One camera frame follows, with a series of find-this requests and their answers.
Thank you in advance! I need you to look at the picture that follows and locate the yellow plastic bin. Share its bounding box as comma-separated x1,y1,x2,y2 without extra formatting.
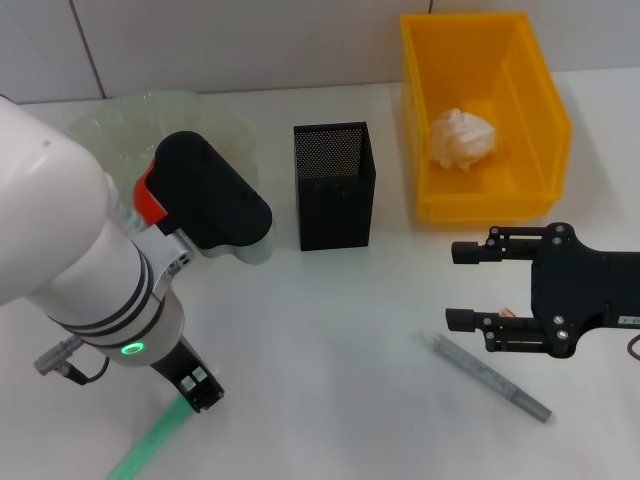
399,12,574,224

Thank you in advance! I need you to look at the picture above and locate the left wrist cable with connector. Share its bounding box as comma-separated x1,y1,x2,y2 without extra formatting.
33,335,109,386

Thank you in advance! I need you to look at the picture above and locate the grey pen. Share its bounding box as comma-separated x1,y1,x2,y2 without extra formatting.
419,329,554,425

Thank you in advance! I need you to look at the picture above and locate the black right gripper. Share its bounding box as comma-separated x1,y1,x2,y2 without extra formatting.
444,222,640,359

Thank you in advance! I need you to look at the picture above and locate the black mesh pen holder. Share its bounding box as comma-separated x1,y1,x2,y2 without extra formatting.
293,120,377,252

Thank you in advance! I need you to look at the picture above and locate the green pen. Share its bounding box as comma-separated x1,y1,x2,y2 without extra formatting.
107,394,192,480

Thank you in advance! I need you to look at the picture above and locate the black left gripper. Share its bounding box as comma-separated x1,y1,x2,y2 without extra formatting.
149,335,225,414

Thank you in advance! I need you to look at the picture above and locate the pale green glass fruit plate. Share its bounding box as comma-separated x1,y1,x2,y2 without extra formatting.
67,89,261,236

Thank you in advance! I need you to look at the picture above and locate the white paper ball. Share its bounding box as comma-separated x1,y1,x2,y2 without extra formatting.
430,107,499,174

